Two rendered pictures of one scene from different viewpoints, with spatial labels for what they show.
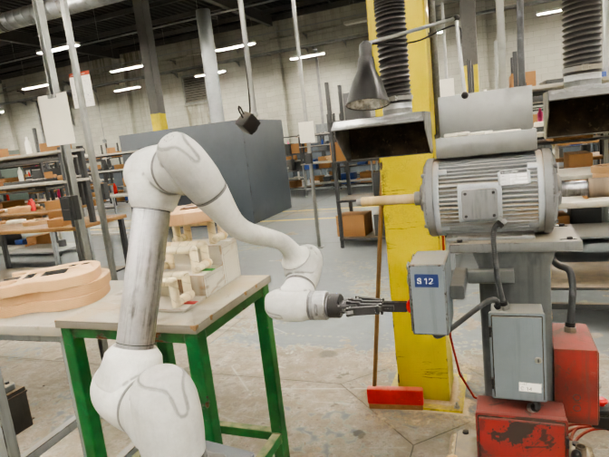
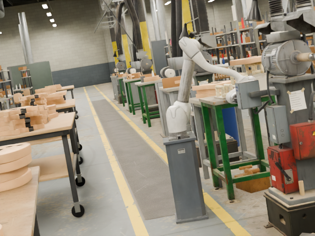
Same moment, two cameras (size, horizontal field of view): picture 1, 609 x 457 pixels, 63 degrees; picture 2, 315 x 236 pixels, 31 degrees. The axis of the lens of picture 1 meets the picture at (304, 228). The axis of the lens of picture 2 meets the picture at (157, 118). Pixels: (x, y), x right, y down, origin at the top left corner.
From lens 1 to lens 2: 3.91 m
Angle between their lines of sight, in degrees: 60
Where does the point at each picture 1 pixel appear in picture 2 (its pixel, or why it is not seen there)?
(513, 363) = (270, 126)
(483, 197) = (266, 59)
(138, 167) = not seen: hidden behind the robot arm
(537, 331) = (272, 114)
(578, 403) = (295, 150)
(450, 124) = (285, 26)
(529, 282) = (282, 95)
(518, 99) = not seen: hidden behind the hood
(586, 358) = (294, 129)
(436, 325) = (240, 105)
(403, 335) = not seen: outside the picture
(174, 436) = (170, 122)
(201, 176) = (187, 50)
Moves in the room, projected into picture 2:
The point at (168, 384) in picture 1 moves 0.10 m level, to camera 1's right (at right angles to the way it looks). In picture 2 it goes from (171, 108) to (177, 108)
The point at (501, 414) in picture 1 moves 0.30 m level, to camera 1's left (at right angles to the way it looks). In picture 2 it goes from (271, 148) to (244, 145)
